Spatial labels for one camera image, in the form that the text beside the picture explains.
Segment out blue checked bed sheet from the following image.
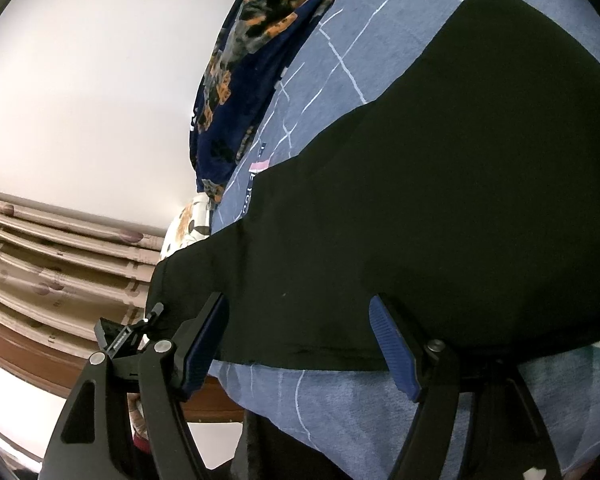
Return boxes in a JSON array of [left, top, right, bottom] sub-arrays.
[[207, 0, 600, 480]]

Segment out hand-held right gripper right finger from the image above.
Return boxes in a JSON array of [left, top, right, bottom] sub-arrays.
[[369, 295, 563, 480]]

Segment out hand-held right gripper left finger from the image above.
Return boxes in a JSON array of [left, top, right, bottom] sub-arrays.
[[40, 292, 229, 480]]

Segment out navy dog print blanket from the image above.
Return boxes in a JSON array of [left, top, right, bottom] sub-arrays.
[[187, 0, 356, 206]]

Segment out brown wooden bed frame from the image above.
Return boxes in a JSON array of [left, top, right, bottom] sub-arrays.
[[0, 310, 246, 423]]

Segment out white floral folded blanket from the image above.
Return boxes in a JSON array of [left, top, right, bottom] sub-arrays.
[[160, 195, 213, 263]]

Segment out person's left hand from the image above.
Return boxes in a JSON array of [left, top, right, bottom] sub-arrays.
[[129, 394, 152, 438]]

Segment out dark cloth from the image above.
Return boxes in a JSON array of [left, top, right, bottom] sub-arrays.
[[230, 410, 351, 480]]

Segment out beige patterned curtain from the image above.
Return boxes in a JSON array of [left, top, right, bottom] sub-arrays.
[[0, 187, 168, 346]]

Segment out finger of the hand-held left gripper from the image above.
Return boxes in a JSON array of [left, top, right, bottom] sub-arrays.
[[144, 302, 164, 332]]

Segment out black pants with orange lining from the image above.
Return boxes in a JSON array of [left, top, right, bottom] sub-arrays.
[[145, 0, 600, 373]]

